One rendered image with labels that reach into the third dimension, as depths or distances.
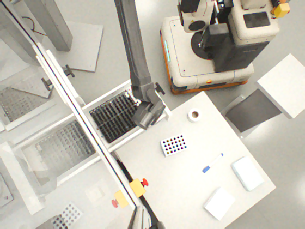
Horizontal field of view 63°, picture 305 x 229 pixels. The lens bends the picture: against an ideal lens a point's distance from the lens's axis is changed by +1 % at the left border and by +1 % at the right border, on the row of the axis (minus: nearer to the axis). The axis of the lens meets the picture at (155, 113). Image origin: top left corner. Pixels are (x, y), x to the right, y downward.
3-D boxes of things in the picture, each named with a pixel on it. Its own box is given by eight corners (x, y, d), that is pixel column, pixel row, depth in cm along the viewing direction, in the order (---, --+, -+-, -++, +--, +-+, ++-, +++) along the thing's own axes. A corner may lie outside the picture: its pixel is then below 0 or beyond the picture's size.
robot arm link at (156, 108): (166, 100, 92) (153, 92, 92) (156, 115, 90) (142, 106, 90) (164, 106, 98) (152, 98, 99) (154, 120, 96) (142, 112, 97)
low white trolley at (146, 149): (182, 121, 211) (203, 90, 138) (227, 184, 200) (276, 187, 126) (124, 160, 201) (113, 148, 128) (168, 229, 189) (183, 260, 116)
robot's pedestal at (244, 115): (241, 94, 220) (290, 50, 146) (265, 119, 215) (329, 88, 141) (216, 114, 214) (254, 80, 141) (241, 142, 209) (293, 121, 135)
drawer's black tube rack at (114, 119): (129, 92, 128) (128, 88, 121) (148, 120, 124) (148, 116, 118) (91, 115, 124) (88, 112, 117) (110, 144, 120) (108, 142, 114)
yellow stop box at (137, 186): (138, 176, 117) (138, 176, 110) (147, 190, 115) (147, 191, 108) (129, 183, 116) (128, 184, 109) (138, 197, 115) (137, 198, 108)
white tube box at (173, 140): (182, 134, 131) (183, 133, 127) (187, 149, 129) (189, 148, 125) (159, 142, 129) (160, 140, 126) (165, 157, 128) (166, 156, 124)
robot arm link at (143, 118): (151, 86, 86) (137, 84, 92) (132, 113, 83) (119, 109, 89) (169, 108, 93) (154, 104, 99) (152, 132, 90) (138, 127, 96)
